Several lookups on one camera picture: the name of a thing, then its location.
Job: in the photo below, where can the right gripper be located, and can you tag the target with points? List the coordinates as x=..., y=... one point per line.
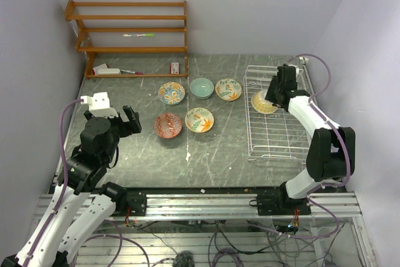
x=270, y=96

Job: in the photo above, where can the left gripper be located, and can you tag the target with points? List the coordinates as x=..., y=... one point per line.
x=130, y=125

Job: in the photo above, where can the yellow sun blue rim bowl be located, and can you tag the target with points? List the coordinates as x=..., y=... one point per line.
x=261, y=105

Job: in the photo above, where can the red patterned bowl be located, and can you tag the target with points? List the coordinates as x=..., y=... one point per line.
x=168, y=125

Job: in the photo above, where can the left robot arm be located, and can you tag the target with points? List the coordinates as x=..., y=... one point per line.
x=59, y=234

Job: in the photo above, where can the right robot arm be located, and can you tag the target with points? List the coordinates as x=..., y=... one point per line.
x=331, y=156

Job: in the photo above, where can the wooden shelf rack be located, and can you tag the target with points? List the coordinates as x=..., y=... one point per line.
x=101, y=26

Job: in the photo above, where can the pink white pen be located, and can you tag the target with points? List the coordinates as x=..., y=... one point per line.
x=131, y=72

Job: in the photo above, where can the blue orange floral bowl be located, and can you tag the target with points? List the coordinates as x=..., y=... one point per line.
x=171, y=93

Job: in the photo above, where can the white case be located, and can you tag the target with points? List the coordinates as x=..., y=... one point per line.
x=108, y=71

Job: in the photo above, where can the red white small box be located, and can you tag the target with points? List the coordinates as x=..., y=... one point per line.
x=96, y=69

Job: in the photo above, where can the red white card box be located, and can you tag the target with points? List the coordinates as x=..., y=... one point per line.
x=174, y=68

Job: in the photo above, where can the leaf and orange flower bowl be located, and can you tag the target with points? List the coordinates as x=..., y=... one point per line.
x=199, y=120

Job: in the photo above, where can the light teal bowl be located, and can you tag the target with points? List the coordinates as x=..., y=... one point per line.
x=201, y=88

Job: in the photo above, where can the green white pen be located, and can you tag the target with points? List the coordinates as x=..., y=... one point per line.
x=139, y=35

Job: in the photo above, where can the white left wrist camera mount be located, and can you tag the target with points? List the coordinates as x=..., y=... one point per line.
x=99, y=105

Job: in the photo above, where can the white wire dish rack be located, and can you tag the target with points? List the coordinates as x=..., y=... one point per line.
x=278, y=136

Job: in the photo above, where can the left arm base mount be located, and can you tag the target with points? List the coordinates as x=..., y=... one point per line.
x=131, y=203

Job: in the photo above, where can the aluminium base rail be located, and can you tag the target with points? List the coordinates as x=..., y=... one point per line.
x=236, y=206

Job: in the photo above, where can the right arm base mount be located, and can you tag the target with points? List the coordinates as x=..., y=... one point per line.
x=276, y=203

